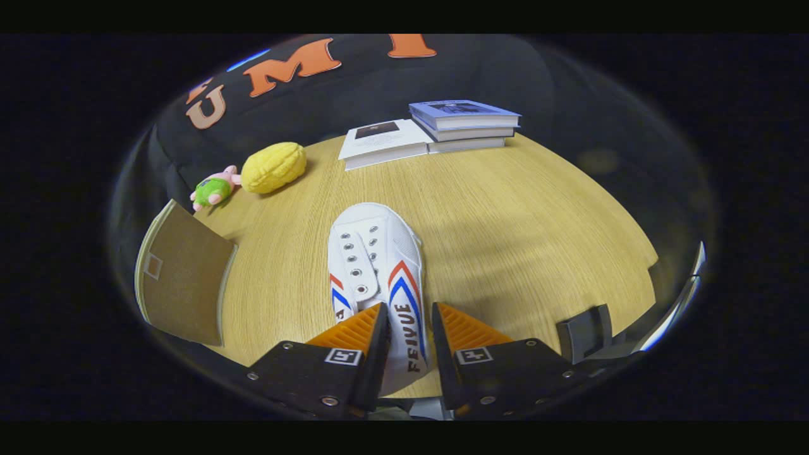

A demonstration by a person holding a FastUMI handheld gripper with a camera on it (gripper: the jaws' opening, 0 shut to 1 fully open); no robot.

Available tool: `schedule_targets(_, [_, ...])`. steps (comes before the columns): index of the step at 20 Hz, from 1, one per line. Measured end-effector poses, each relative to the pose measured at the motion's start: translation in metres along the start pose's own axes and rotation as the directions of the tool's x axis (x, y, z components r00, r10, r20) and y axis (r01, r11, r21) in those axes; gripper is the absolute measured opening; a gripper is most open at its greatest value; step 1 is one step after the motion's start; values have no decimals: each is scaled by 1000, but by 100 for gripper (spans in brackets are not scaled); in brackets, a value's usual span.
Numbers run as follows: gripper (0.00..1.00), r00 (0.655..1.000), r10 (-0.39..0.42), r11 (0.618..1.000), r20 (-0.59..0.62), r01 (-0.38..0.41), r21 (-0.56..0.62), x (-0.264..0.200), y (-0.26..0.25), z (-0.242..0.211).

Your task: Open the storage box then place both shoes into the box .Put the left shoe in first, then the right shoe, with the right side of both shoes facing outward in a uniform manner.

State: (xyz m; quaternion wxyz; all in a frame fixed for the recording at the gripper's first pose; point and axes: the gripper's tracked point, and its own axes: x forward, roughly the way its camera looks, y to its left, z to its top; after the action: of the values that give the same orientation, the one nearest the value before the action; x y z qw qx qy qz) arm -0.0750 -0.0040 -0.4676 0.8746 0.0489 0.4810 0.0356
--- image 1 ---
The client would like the black backdrop cloth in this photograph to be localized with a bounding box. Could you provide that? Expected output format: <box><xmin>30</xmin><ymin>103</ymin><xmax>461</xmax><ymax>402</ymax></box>
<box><xmin>152</xmin><ymin>33</ymin><xmax>696</xmax><ymax>197</ymax></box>

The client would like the white book with dark photo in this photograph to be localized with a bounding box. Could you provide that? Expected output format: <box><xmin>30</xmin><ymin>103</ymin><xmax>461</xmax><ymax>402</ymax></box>
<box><xmin>338</xmin><ymin>119</ymin><xmax>435</xmax><ymax>171</ymax></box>

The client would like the grey cover book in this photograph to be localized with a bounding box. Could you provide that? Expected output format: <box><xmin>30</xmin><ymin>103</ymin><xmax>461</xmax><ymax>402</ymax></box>
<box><xmin>430</xmin><ymin>120</ymin><xmax>516</xmax><ymax>143</ymax></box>

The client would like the white shoe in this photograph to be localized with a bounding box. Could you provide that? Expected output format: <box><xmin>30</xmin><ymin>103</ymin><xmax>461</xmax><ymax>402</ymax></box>
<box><xmin>327</xmin><ymin>202</ymin><xmax>434</xmax><ymax>397</ymax></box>

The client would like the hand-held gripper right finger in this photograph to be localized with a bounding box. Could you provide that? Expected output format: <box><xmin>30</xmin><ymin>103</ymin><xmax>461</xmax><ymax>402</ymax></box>
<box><xmin>432</xmin><ymin>302</ymin><xmax>592</xmax><ymax>418</ymax></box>

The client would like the pink and green plush toy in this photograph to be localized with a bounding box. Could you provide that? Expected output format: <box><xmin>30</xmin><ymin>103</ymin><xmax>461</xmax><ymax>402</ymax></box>
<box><xmin>190</xmin><ymin>166</ymin><xmax>243</xmax><ymax>212</ymax></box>

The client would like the yellow plush ball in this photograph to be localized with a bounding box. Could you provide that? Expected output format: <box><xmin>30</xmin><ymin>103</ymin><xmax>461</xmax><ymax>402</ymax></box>
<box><xmin>241</xmin><ymin>142</ymin><xmax>308</xmax><ymax>195</ymax></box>

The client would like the blue cover book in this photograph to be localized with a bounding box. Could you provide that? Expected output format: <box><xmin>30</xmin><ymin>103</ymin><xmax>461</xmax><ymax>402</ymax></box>
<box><xmin>408</xmin><ymin>99</ymin><xmax>522</xmax><ymax>131</ymax></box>

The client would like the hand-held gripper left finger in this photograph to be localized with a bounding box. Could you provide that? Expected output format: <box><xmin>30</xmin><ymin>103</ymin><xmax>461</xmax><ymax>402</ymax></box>
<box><xmin>246</xmin><ymin>302</ymin><xmax>391</xmax><ymax>418</ymax></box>

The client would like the white cover book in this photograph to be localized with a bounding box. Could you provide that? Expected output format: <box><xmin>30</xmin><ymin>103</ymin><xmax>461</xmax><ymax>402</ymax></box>
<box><xmin>429</xmin><ymin>136</ymin><xmax>506</xmax><ymax>155</ymax></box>

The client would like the brown cardboard storage box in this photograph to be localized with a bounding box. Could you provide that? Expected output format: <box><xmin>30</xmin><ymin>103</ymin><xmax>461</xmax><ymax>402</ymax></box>
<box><xmin>134</xmin><ymin>199</ymin><xmax>239</xmax><ymax>347</ymax></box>

